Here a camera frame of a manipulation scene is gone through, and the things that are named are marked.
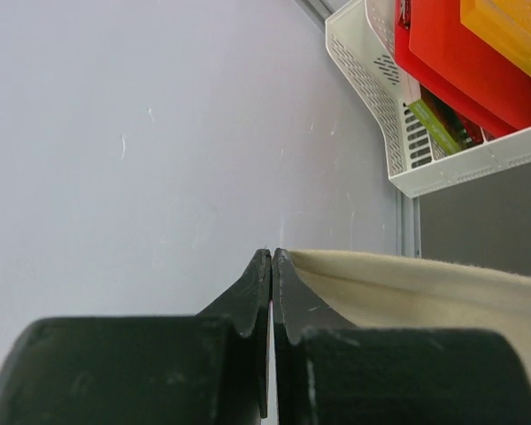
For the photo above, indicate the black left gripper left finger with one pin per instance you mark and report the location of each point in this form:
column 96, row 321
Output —
column 206, row 368

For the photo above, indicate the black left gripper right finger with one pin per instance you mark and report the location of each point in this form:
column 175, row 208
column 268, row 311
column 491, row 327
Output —
column 331, row 370

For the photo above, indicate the beige t shirt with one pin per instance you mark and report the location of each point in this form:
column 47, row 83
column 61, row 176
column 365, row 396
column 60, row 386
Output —
column 383, row 290

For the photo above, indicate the green booklet in rack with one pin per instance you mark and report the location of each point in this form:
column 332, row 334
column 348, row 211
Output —
column 451, row 130

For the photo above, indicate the white file organizer rack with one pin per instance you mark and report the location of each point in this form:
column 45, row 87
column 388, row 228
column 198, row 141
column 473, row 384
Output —
column 359, row 40

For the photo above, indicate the red plastic folder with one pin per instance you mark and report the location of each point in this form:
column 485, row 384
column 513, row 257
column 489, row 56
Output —
column 434, row 47

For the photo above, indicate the orange plastic folder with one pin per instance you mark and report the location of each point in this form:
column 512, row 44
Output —
column 503, row 25

